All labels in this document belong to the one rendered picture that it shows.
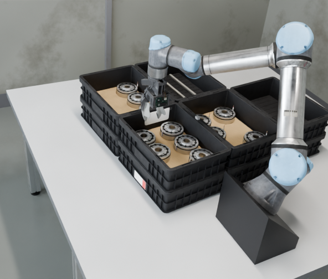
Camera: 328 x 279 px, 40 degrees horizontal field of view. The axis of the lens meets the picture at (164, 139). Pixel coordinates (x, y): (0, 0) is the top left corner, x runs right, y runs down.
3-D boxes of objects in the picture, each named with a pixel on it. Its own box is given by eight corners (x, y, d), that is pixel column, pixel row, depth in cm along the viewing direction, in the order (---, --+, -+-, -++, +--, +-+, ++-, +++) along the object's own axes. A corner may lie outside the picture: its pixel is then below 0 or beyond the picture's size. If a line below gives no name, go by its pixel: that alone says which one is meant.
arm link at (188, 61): (205, 57, 171) (179, 50, 175) (198, 50, 161) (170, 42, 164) (198, 77, 172) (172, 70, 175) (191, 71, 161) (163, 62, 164)
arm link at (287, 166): (306, 186, 156) (313, 31, 160) (306, 187, 142) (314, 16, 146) (270, 184, 160) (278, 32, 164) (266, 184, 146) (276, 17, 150)
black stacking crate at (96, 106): (173, 123, 211) (175, 102, 205) (116, 139, 197) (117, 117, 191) (131, 84, 238) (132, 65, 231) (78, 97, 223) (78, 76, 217)
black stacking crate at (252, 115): (281, 153, 199) (287, 131, 193) (228, 172, 185) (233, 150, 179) (224, 109, 226) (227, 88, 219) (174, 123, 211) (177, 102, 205)
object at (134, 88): (140, 91, 224) (140, 90, 223) (121, 94, 220) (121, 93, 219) (132, 82, 231) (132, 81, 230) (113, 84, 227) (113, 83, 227)
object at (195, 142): (169, 139, 193) (169, 138, 192) (188, 133, 198) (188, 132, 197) (184, 152, 186) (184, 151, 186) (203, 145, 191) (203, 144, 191)
